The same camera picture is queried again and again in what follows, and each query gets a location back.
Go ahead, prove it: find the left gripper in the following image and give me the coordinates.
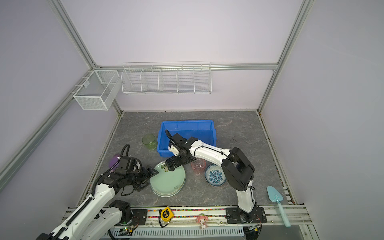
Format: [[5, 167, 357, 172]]
[[126, 165, 159, 192]]

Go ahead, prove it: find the green floral plate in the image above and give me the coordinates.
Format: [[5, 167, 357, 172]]
[[150, 161, 186, 198]]

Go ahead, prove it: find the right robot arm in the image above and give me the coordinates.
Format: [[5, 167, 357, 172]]
[[165, 130, 267, 224]]

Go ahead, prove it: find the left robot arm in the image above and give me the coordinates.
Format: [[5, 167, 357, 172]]
[[38, 144, 159, 240]]

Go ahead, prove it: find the blue plastic bin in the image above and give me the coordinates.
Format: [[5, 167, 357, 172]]
[[157, 120, 217, 158]]

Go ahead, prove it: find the pink glass cup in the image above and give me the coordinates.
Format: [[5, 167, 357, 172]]
[[191, 158, 207, 174]]

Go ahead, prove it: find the green glass cup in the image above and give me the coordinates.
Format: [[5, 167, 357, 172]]
[[142, 134, 158, 150]]

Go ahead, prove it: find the purple silicone spatula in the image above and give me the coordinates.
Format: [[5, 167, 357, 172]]
[[108, 154, 120, 172]]

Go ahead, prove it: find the yellow tape measure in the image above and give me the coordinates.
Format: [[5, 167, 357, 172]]
[[158, 206, 174, 228]]

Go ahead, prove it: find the blue patterned bowl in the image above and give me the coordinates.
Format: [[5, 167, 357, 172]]
[[205, 164, 227, 187]]

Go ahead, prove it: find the pink doll figurine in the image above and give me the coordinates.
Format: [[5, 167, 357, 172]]
[[196, 214, 209, 230]]

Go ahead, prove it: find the white mesh basket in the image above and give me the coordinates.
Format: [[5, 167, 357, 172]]
[[74, 70, 121, 111]]

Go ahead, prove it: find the teal plastic trowel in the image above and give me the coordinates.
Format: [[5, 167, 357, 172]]
[[267, 186, 292, 228]]

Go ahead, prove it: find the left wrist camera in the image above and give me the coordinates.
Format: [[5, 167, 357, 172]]
[[119, 156, 136, 172]]

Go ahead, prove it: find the white wire wall rack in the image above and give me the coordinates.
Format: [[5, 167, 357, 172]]
[[121, 62, 212, 95]]

